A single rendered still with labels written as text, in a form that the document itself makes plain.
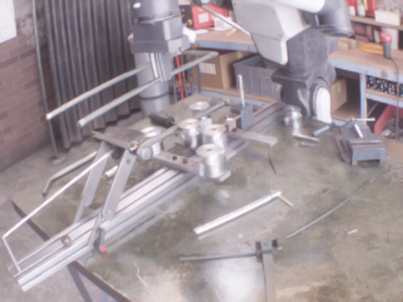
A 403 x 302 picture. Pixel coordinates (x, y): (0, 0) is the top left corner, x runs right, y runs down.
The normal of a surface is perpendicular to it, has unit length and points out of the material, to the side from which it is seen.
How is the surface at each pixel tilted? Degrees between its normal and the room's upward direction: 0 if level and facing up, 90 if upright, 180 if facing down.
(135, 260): 0
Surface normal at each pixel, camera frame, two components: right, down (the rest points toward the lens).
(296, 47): -0.11, 0.73
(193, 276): -0.11, -0.89
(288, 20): -0.17, 0.57
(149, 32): -0.56, 0.43
